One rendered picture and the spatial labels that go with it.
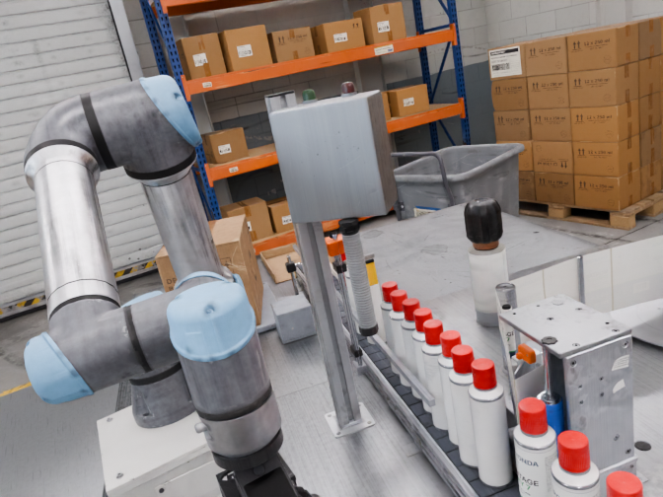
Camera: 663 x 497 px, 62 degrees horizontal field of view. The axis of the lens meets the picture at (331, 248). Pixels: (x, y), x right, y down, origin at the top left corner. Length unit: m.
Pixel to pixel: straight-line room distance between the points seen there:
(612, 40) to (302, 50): 2.42
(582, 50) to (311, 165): 3.62
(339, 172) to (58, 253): 0.43
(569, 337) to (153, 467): 0.70
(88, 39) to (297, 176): 4.45
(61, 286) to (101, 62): 4.66
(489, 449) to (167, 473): 0.54
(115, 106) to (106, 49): 4.42
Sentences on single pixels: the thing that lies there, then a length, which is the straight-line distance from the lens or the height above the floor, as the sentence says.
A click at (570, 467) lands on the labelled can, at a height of 1.06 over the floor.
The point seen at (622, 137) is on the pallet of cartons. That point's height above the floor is 0.67.
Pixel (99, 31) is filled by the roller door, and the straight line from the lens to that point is 5.31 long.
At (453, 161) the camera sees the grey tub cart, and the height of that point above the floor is 0.70.
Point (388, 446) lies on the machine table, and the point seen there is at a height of 0.83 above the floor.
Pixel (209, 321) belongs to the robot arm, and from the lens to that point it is 0.49.
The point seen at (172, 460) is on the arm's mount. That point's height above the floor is 0.95.
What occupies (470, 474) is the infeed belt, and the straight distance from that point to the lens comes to 0.97.
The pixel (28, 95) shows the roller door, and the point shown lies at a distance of 5.25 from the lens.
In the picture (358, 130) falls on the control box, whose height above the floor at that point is 1.43.
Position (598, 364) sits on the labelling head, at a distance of 0.80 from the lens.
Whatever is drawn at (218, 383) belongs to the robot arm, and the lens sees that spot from 0.51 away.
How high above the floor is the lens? 1.53
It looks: 18 degrees down
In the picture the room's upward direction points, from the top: 12 degrees counter-clockwise
